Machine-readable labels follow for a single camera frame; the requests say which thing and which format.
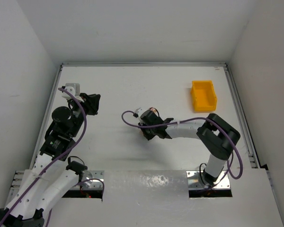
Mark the white front cover board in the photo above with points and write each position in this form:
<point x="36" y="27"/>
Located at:
<point x="160" y="199"/>

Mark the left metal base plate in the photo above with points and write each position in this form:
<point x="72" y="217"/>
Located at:
<point x="92" y="180"/>

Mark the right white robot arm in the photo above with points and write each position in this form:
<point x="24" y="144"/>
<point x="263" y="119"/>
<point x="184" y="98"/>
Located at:
<point x="215" y="133"/>

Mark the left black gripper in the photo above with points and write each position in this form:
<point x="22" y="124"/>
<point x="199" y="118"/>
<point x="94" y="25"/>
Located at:
<point x="90" y="104"/>

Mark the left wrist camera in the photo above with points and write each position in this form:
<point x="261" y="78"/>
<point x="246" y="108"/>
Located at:
<point x="72" y="88"/>

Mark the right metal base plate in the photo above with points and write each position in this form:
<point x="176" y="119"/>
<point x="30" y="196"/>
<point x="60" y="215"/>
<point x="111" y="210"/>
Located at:
<point x="195" y="182"/>

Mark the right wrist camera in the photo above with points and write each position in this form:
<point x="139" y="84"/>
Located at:
<point x="138" y="112"/>

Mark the metal base plate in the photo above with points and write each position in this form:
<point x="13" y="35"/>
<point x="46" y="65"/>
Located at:
<point x="195" y="182"/>
<point x="92" y="180"/>

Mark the yellow plastic bin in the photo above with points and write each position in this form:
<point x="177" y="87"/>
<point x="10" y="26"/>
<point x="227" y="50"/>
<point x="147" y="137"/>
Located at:
<point x="203" y="96"/>

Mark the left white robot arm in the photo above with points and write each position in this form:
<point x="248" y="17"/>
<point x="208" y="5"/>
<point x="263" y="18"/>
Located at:
<point x="53" y="173"/>

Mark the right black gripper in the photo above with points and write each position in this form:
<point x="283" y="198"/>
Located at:
<point x="149" y="132"/>

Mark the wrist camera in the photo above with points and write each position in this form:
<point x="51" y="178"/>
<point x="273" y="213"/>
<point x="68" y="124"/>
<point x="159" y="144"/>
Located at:
<point x="138" y="112"/>
<point x="72" y="88"/>

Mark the aluminium table frame rail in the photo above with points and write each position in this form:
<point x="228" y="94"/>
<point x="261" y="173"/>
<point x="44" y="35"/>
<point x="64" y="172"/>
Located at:
<point x="110" y="145"/>

